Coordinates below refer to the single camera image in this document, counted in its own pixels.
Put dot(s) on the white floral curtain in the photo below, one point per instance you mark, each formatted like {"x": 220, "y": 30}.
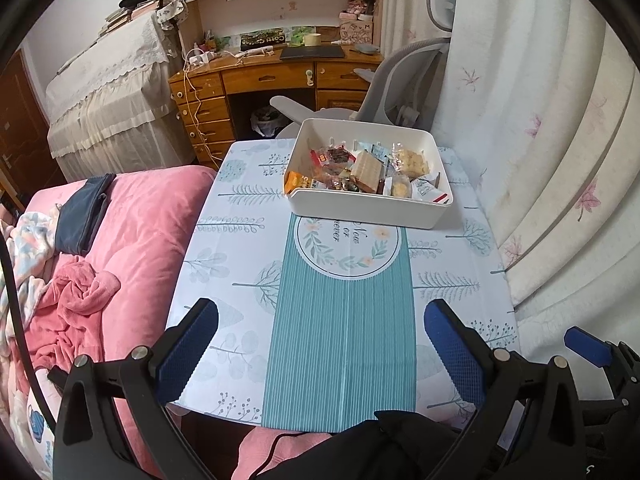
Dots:
{"x": 540, "y": 110}

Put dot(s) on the wooden bookshelf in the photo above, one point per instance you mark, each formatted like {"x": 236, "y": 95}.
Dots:
{"x": 260, "y": 10}

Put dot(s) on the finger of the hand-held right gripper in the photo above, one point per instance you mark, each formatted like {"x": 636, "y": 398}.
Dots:
{"x": 587, "y": 346}

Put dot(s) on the black laptop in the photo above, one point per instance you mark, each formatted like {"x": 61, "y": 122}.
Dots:
{"x": 312, "y": 53}

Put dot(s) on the printed fabric bag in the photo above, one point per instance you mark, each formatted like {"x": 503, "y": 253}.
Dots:
{"x": 172, "y": 15}

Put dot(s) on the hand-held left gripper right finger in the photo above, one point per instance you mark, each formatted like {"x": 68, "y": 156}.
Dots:
{"x": 455, "y": 355}

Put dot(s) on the stack of books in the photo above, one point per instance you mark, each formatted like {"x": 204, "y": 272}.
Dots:
{"x": 117, "y": 20}

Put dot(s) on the patterned cardboard box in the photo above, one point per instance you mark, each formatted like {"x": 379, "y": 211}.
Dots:
{"x": 356, "y": 31}

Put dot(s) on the grey office chair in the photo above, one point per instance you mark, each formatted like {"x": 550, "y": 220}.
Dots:
{"x": 400, "y": 80}

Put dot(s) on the dark blue cloth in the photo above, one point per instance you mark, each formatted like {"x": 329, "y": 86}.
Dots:
{"x": 80, "y": 215}

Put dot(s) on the white packet with red edge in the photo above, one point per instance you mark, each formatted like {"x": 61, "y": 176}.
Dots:
{"x": 432, "y": 191}

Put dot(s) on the pink blanket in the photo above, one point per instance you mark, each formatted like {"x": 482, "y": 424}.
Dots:
{"x": 150, "y": 220}

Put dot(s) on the brown wafer packet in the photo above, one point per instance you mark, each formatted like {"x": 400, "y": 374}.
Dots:
{"x": 367, "y": 172}

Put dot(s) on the floral pastel blanket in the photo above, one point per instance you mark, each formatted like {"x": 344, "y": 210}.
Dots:
{"x": 25, "y": 245}

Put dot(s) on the white blue printed cloth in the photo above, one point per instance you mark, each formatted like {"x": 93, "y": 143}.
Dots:
{"x": 40, "y": 440}

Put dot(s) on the dark red candy packet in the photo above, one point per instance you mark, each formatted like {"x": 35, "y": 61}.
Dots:
{"x": 330, "y": 156}

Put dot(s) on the brown wooden door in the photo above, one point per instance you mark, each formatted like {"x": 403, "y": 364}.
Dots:
{"x": 20, "y": 125}

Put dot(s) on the black hat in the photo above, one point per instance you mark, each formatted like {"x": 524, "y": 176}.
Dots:
{"x": 135, "y": 1}

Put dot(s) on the pink towel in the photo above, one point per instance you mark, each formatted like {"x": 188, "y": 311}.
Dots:
{"x": 80, "y": 295}

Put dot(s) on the trash bin with bag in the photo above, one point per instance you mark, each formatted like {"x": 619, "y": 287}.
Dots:
{"x": 267, "y": 122}

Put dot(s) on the cream lace cover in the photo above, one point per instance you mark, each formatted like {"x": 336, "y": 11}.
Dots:
{"x": 110, "y": 95}

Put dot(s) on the tree printed tablecloth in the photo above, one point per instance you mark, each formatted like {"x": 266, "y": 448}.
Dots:
{"x": 235, "y": 240}

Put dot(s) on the doll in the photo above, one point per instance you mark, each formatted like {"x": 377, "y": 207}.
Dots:
{"x": 359, "y": 2}

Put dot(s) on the clear packet of yellow biscuits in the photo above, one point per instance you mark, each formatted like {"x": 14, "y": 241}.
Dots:
{"x": 412, "y": 160}

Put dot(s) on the wooden desk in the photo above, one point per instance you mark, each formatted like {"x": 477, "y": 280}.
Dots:
{"x": 265, "y": 77}

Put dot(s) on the white power strip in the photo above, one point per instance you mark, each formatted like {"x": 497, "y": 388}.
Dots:
{"x": 199, "y": 59}

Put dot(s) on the pale yellow pastry packet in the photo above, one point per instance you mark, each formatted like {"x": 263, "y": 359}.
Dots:
{"x": 401, "y": 187}

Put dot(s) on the blue snack packet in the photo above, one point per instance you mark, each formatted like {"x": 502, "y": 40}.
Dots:
{"x": 378, "y": 151}

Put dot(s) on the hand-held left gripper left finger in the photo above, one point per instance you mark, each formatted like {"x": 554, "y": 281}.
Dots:
{"x": 185, "y": 355}

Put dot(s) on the dark printed box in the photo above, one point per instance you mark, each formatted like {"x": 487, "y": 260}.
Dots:
{"x": 262, "y": 42}

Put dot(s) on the white plastic storage box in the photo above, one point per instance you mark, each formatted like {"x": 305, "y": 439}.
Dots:
{"x": 370, "y": 210}

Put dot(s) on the orange snack bar packet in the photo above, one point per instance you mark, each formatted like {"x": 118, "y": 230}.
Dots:
{"x": 296, "y": 182}

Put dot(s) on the grey pouch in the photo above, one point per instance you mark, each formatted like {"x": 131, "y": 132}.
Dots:
{"x": 366, "y": 49}

